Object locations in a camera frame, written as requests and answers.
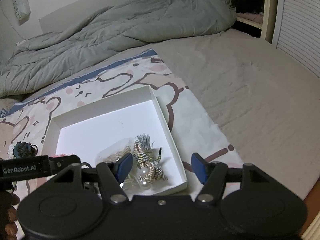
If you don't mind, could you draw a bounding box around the beige bed sheet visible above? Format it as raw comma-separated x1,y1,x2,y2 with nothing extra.
0,28,320,201

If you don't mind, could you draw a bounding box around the white hanging bag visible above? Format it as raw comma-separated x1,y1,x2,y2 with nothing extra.
12,0,31,22

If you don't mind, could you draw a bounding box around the white charging cable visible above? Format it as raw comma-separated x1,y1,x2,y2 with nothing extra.
0,2,27,47

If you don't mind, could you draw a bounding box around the bear print cloth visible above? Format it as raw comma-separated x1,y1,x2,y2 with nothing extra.
1,50,241,197

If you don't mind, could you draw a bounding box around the cream wardrobe shelf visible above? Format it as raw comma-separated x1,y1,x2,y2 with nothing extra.
229,0,278,43

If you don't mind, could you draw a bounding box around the white shallow cardboard box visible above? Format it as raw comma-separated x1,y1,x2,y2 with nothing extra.
42,86,187,198

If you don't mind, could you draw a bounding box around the dark blue crochet scrunchie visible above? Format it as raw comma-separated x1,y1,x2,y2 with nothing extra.
8,141,38,159

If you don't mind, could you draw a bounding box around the grey quilted comforter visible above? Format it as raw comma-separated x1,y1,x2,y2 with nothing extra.
1,0,236,96

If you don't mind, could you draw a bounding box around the left hand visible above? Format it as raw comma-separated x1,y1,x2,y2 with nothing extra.
1,191,20,239

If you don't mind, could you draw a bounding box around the pink small hair clip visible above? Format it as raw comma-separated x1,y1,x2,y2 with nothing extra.
53,154,74,158

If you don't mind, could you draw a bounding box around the clear bag of beige cords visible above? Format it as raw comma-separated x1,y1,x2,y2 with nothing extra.
95,138,141,195

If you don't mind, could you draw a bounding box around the white louvered door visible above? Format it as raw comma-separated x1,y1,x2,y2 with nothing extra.
272,0,319,76

